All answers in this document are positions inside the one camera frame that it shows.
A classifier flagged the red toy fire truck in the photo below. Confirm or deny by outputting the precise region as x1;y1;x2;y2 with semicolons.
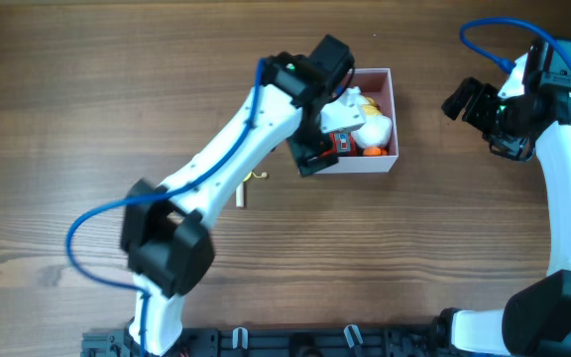
321;132;358;157

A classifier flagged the left blue cable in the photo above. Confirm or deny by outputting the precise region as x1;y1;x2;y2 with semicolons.
64;57;270;357

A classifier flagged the white plush duck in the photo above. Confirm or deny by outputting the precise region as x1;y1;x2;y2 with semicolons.
351;95;393;157

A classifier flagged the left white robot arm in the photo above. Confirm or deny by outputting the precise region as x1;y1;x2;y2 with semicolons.
120;49;354;356

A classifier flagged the pink white open box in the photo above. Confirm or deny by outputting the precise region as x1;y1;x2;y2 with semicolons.
323;68;399;174

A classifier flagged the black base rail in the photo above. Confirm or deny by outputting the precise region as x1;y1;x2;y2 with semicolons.
79;321;465;357

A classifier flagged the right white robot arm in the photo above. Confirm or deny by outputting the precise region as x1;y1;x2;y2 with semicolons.
442;77;571;356

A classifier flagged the yellow cat rattle drum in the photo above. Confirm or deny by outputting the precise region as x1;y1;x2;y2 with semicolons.
235;172;269;208

